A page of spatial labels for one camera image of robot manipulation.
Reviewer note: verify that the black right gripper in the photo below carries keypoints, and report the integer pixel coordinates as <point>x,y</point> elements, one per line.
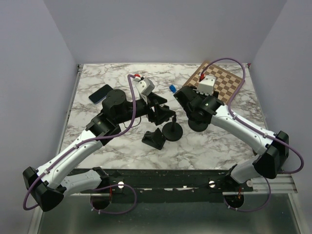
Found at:
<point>197,93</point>

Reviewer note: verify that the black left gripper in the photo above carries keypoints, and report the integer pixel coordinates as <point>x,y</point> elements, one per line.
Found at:
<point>161,114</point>

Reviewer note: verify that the black round-base phone stand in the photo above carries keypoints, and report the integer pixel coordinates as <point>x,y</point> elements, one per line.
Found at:
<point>172,130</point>

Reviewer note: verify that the black ball-joint phone stand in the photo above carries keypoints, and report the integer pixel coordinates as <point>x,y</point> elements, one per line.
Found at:
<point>198,122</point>

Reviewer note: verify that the dark blue phone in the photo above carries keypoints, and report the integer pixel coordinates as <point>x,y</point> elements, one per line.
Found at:
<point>100,94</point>

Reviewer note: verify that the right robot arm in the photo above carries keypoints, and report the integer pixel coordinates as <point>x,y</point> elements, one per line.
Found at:
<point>269,147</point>

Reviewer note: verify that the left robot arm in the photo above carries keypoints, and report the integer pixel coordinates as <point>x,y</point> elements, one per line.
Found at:
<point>51,182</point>

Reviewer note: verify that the black folding phone holder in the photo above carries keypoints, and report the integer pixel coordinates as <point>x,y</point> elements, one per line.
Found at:
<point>154,139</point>

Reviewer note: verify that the blue plastic piece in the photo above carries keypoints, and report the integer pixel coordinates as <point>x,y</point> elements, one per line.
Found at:
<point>172,88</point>

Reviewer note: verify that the wooden chessboard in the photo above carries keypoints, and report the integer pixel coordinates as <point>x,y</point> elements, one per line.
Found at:
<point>226,83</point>

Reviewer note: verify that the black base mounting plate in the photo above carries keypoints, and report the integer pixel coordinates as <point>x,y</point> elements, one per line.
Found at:
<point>164,186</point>

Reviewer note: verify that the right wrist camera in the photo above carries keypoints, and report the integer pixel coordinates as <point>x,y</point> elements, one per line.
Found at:
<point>206,85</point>

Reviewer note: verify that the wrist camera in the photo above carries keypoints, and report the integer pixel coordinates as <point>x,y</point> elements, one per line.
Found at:
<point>206,85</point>
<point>143,85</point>

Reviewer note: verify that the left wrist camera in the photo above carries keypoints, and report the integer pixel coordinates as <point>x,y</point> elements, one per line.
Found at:
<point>143,85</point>

